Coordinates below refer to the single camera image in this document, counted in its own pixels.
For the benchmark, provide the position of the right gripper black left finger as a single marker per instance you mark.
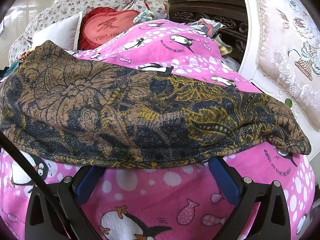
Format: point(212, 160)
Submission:
point(42, 220)

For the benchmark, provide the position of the white upholstered floral chair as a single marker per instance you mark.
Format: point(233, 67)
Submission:
point(282, 59)

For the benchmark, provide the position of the dark carved wooden headboard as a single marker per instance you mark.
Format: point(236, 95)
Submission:
point(231, 13)

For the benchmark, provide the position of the floral print quilt bundle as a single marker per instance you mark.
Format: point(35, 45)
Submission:
point(66, 8)

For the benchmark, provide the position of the red heart-shaped pillow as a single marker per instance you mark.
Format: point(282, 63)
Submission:
point(102, 24)

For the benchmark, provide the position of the brown floral patterned garment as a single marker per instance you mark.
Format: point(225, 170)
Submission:
point(85, 112)

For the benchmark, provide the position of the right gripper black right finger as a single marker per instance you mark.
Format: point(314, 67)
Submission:
point(272, 219)

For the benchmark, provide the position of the pink penguin fleece blanket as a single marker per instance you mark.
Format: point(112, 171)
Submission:
point(182, 202)

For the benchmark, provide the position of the white square pillow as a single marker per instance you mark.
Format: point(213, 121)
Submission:
point(64, 33)

